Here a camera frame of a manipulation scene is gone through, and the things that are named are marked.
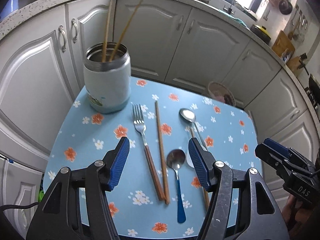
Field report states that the light blue steel utensil jar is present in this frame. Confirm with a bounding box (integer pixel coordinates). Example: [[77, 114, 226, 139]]
[[84, 42, 131, 114]]

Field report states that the woven basket on floor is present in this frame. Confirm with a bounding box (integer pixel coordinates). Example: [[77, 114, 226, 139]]
[[206, 81, 236, 107]]

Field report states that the black power cable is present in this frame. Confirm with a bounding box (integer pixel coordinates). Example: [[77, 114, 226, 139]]
[[0, 202, 40, 214]]

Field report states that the brown wooden chopstick long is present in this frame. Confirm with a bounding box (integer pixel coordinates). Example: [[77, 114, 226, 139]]
[[155, 101, 170, 205]]

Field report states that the bamboo chopstick in jar left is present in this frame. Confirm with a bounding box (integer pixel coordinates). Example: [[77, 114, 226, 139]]
[[101, 0, 113, 63]]

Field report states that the blue floral table mat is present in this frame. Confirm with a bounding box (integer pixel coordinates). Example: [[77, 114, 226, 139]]
[[43, 78, 262, 239]]

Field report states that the bamboo chopstick in jar right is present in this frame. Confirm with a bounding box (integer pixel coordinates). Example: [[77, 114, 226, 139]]
[[109, 0, 143, 62]]

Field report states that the fork with brown handle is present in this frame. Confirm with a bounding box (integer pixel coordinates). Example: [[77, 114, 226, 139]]
[[132, 104, 165, 200]]

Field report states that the steel spoon with blue handle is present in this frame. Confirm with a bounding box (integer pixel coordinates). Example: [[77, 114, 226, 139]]
[[167, 149, 186, 224]]

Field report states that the all steel spoon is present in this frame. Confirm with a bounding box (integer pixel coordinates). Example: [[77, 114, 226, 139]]
[[179, 108, 207, 150]]

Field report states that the wooden cutting board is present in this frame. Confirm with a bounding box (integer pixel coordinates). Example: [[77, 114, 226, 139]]
[[272, 30, 296, 57]]

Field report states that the black pan with yellow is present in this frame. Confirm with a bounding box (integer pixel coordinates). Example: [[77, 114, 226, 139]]
[[250, 24, 271, 45]]

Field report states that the bamboo chopstick in jar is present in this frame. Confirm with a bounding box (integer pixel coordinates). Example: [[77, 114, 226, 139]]
[[101, 0, 113, 63], [109, 0, 143, 62]]

